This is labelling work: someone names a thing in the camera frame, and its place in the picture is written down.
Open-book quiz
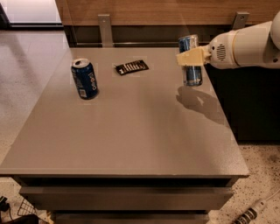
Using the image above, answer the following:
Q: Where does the left metal bracket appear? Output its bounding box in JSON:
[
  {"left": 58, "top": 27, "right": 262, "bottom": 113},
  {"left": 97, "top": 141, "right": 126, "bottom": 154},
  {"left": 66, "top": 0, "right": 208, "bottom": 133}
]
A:
[{"left": 98, "top": 14, "right": 114, "bottom": 47}]

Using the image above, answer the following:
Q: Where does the white power strip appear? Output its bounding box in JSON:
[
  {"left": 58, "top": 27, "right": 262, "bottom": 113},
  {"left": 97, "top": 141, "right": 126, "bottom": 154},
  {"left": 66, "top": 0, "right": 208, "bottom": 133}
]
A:
[{"left": 232, "top": 199, "right": 267, "bottom": 224}]

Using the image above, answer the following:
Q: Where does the wire basket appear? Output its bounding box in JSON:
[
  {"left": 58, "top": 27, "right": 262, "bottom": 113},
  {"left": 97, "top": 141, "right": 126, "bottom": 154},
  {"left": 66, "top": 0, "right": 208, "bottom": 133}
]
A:
[{"left": 17, "top": 199, "right": 37, "bottom": 216}]

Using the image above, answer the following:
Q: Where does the blue Pepsi can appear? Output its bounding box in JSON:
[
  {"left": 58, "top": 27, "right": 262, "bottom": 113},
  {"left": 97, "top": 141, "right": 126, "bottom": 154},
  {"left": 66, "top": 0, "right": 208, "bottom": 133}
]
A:
[{"left": 71, "top": 59, "right": 99, "bottom": 100}]

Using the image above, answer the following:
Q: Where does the right metal bracket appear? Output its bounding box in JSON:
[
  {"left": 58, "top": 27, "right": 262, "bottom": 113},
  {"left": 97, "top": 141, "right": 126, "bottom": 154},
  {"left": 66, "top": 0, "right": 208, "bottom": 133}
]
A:
[{"left": 232, "top": 11, "right": 249, "bottom": 30}]

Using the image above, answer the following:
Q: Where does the Red Bull can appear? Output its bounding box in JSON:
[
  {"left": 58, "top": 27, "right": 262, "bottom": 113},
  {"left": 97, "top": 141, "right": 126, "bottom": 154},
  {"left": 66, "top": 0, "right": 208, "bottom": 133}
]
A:
[{"left": 178, "top": 35, "right": 202, "bottom": 87}]

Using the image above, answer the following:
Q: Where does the metal bracket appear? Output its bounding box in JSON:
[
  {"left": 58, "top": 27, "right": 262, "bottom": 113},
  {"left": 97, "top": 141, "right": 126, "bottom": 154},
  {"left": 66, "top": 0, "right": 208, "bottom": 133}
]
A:
[
  {"left": 232, "top": 11, "right": 249, "bottom": 30},
  {"left": 98, "top": 14, "right": 114, "bottom": 47}
]

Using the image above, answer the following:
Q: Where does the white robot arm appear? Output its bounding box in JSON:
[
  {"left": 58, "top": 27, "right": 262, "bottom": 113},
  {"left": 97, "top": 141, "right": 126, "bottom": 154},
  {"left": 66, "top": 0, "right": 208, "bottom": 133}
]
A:
[{"left": 177, "top": 11, "right": 280, "bottom": 69}]

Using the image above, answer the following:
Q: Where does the lower grey drawer front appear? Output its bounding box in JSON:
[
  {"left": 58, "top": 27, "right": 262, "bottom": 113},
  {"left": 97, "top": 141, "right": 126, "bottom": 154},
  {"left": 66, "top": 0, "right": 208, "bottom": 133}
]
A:
[{"left": 55, "top": 213, "right": 209, "bottom": 224}]

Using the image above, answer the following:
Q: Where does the grey drawer cabinet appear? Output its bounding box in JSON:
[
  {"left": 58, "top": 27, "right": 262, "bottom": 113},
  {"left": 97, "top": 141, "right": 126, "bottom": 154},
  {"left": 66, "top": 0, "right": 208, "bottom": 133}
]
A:
[{"left": 1, "top": 48, "right": 249, "bottom": 216}]

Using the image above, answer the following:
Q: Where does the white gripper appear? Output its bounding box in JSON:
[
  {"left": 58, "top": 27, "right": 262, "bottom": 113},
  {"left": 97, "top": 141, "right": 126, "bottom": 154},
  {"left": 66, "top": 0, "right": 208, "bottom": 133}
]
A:
[{"left": 176, "top": 31, "right": 237, "bottom": 69}]

